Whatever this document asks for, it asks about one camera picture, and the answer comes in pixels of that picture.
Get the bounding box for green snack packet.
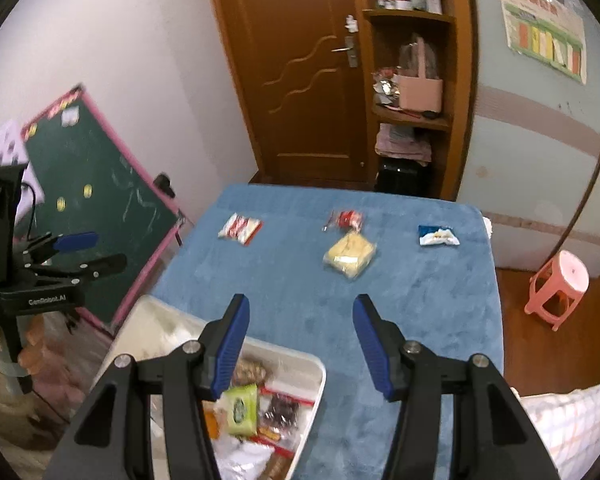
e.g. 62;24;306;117
223;384;259;437

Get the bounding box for green chalkboard with pink frame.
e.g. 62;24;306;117
20;85;188;336

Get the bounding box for black box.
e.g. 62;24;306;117
375;157;436;196

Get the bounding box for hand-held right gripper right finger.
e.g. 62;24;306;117
352;294;561;480

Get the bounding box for person's left hand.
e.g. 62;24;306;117
19;316;48;376

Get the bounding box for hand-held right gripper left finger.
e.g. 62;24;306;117
45;294;251;480

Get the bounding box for red-edged dark dates packet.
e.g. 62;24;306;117
257;387;317;443

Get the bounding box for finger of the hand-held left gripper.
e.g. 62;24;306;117
32;253;128;283
25;231;100;261

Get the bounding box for wooden shelf unit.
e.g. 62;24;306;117
347;0;481;201

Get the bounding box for small red snack packet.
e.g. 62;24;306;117
322;209;367;232

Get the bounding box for pink bag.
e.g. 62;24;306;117
397;35;445;113

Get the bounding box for blue-white snack packet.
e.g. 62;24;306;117
418;225;461;247

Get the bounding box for person's left forearm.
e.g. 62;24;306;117
0;330;101;466

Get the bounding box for yellow snack packet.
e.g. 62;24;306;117
322;231;378;281

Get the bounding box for wall poster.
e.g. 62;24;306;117
495;0;588;86

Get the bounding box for checked white bedding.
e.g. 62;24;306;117
517;375;600;480

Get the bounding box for shiny crumpled wrappers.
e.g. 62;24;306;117
372;67;401;108

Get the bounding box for white sheet with purple print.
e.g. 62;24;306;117
0;120;46;281

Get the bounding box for wooden door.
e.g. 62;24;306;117
205;0;376;186

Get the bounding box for metal door handle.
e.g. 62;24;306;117
331;35;359;67

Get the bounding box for pink plastic stool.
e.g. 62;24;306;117
524;251;591;332

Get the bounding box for red-white cream snack packet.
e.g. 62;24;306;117
218;212;264;246

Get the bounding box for white plastic bin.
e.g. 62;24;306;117
92;294;328;480

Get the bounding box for folded pink towels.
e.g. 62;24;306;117
375;124;433;166

